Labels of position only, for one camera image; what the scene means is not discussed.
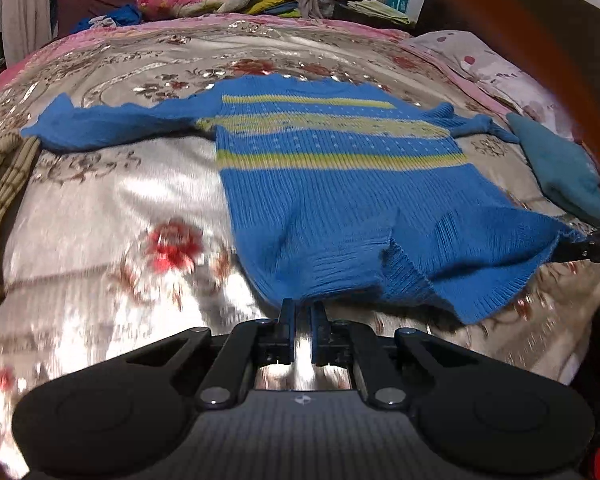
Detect blue striped knit sweater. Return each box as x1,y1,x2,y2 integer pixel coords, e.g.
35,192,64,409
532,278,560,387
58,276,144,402
24,74,581,324

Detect yellow green folded clothes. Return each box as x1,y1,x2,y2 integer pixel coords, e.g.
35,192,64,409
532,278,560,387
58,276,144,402
242,0,300,18

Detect teal folded cloth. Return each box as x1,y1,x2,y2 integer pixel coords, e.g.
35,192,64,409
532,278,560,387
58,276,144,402
507,113,600,228

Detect floral satin bedspread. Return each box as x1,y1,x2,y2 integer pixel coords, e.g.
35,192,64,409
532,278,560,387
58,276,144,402
0,15,600,479

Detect dark wooden headboard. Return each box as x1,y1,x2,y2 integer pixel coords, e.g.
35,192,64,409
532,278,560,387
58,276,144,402
415,0,600,111

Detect white pillow with red dots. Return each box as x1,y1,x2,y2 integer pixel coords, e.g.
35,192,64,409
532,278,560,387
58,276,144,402
411,30,573,141

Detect light green folded cloth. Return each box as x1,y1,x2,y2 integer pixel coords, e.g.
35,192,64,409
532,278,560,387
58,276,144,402
346,0,412,25

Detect blue cloth on bench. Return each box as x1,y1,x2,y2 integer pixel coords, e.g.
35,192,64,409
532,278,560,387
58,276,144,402
71,4,142,34

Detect beige curtain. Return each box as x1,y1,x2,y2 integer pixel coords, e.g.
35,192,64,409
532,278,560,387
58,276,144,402
2,0,52,67

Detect orange strap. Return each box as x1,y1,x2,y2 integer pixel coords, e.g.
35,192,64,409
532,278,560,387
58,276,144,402
414,0,600,196

